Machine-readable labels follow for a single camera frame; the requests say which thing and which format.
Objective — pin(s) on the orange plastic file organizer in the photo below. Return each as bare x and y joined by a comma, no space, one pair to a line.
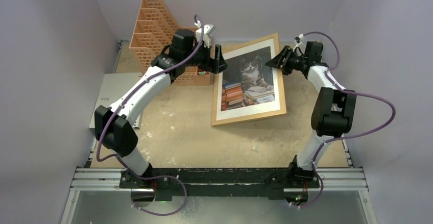
154,29

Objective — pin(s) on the grey booklet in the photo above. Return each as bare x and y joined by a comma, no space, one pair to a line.
114,86

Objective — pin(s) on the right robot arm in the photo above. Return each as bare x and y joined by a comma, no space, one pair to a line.
333,112

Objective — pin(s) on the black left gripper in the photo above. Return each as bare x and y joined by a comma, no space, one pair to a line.
217,65

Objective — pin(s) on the wooden picture frame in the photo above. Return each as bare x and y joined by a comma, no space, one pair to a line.
250,119

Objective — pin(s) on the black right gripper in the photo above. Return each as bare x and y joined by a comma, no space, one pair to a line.
287,60

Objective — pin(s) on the printed photo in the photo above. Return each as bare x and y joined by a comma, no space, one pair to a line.
248,81

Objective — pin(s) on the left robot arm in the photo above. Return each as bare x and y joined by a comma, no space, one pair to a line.
113,124

